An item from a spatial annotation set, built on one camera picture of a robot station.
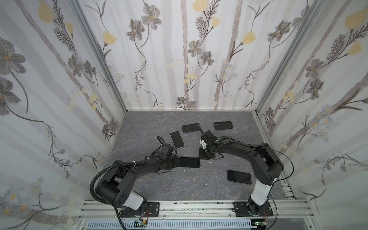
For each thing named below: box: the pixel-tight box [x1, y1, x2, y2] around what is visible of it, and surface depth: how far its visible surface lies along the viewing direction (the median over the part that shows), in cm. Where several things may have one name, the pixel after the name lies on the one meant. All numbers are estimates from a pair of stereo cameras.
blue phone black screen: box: [169, 130, 185, 150], surface depth 104 cm
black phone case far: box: [213, 120, 234, 131], surface depth 114 cm
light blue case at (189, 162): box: [177, 156, 202, 169], surface depth 92 cm
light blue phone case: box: [169, 130, 186, 150], surface depth 104 cm
